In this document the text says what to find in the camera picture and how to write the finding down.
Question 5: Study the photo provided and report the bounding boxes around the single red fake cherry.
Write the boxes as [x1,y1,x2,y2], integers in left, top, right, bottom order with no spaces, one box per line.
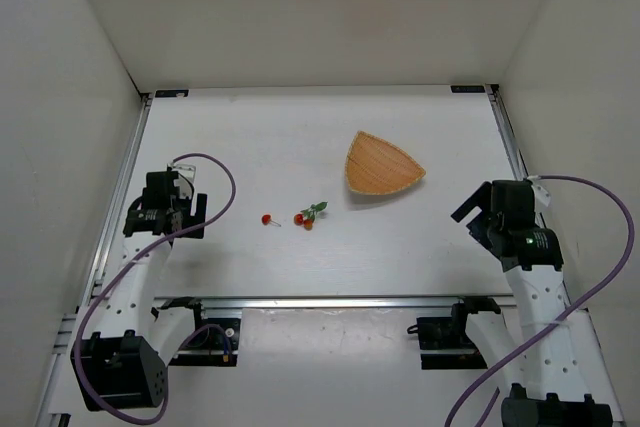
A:
[261,214,281,227]

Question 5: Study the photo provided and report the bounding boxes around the red cherries with green leaves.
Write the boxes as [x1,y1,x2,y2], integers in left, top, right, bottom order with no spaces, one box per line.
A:
[293,201,328,230]

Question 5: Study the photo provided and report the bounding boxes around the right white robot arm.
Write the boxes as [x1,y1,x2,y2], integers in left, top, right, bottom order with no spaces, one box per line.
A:
[452,180,614,426]

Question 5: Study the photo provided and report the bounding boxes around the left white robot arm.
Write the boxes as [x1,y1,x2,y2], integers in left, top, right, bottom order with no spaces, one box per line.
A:
[71,164,207,414]

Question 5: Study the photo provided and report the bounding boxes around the woven triangular fruit basket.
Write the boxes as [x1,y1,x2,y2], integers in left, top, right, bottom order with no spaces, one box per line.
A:
[345,131,426,196]

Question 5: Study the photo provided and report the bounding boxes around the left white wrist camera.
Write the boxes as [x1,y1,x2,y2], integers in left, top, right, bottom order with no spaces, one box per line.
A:
[167,162,196,199]

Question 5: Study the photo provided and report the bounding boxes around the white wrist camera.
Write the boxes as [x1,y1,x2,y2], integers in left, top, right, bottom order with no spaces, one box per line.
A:
[167,162,196,199]
[526,175,551,209]

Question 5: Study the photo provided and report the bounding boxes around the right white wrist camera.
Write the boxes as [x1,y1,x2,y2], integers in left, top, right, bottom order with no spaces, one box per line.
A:
[526,175,551,209]

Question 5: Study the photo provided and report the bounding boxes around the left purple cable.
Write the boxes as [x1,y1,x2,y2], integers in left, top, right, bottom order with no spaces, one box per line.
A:
[72,152,238,424]

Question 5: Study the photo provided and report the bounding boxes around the front aluminium frame rail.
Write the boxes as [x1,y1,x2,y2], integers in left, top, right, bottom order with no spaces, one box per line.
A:
[154,296,516,311]

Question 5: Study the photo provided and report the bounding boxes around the aluminium frame rail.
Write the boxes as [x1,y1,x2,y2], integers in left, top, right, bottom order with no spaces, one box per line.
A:
[154,296,516,311]
[488,84,566,315]
[76,93,154,311]

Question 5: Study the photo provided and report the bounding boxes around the left black corner bracket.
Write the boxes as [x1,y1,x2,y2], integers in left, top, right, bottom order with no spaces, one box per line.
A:
[154,89,189,98]

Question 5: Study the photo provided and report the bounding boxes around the black corner bracket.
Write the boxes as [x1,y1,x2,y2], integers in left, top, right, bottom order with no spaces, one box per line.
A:
[450,85,485,94]
[154,89,189,98]

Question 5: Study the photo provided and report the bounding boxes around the right aluminium frame rail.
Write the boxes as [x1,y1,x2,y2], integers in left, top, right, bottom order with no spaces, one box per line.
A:
[488,84,566,315]

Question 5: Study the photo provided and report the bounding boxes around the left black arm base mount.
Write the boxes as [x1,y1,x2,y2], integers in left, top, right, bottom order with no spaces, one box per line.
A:
[151,297,241,367]

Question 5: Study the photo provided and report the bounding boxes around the right black corner bracket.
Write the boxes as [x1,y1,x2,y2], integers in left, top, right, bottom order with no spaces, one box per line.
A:
[450,85,485,94]

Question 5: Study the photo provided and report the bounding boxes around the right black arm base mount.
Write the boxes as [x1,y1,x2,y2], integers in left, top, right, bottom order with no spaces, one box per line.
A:
[407,296,501,371]

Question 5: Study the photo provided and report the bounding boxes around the left aluminium frame rail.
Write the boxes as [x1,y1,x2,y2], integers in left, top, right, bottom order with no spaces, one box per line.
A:
[76,93,154,311]

